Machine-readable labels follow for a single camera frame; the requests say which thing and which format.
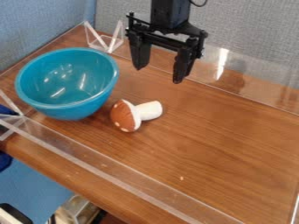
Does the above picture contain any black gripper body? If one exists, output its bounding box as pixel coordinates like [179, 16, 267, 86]
[125, 11, 208, 59]

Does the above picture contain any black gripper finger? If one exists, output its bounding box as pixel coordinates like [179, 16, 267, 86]
[172, 38, 199, 84]
[128, 31, 151, 70]

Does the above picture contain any brown white plush mushroom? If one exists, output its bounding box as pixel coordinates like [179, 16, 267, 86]
[109, 99, 163, 132]

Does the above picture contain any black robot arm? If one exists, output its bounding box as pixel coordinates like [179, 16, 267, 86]
[125, 0, 208, 84]

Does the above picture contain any blue bowl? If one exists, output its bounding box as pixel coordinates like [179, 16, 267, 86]
[15, 47, 119, 121]

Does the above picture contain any clear acrylic back barrier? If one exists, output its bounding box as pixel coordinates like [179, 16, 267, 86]
[112, 25, 299, 116]

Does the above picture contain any clear acrylic barrier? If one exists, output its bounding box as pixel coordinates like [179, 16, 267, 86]
[112, 25, 299, 116]
[0, 115, 247, 224]

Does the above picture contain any dark blue object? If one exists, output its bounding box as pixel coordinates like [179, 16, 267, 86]
[0, 104, 19, 172]

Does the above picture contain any clear acrylic front barrier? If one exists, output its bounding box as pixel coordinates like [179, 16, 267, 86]
[0, 115, 247, 224]

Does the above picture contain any metal box under table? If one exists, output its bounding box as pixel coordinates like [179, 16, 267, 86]
[45, 195, 99, 224]

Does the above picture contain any black white object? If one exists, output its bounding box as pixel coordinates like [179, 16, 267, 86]
[0, 203, 33, 224]

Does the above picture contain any clear acrylic corner bracket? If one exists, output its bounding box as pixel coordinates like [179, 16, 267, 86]
[83, 20, 124, 53]

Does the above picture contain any clear acrylic left bracket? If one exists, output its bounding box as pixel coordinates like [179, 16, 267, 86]
[0, 89, 24, 140]

